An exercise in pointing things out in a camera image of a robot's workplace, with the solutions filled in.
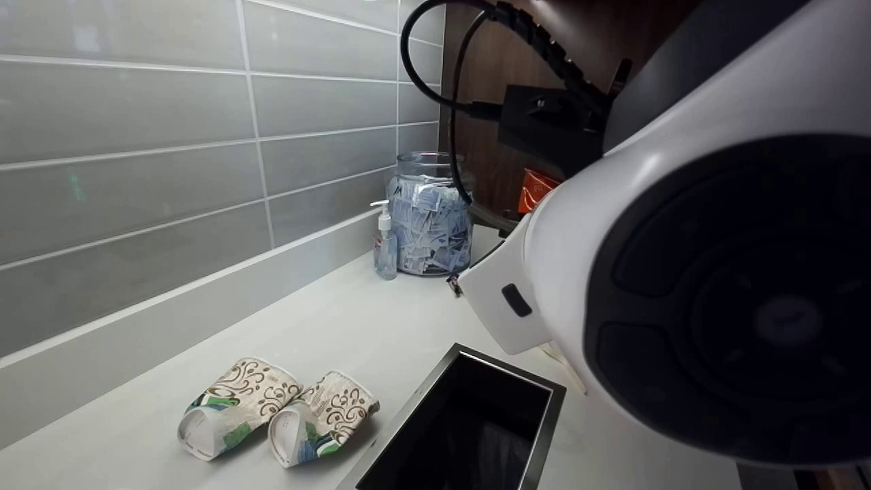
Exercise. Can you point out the white franka robot arm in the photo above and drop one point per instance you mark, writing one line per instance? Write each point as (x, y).
(726, 274)

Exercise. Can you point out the glass jar of blue packets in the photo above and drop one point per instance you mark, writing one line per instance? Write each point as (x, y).
(432, 228)

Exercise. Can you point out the small dark candy wrapper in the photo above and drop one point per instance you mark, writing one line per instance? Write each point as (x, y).
(452, 286)

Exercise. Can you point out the small clear sanitizer bottle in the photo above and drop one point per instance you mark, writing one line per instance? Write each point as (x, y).
(387, 250)

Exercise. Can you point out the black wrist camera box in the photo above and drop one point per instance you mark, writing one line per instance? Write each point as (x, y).
(549, 126)

